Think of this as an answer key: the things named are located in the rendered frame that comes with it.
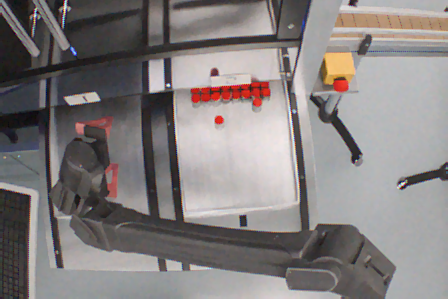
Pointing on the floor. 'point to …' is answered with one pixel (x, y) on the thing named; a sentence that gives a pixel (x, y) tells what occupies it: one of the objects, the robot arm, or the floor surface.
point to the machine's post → (318, 23)
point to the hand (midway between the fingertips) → (110, 143)
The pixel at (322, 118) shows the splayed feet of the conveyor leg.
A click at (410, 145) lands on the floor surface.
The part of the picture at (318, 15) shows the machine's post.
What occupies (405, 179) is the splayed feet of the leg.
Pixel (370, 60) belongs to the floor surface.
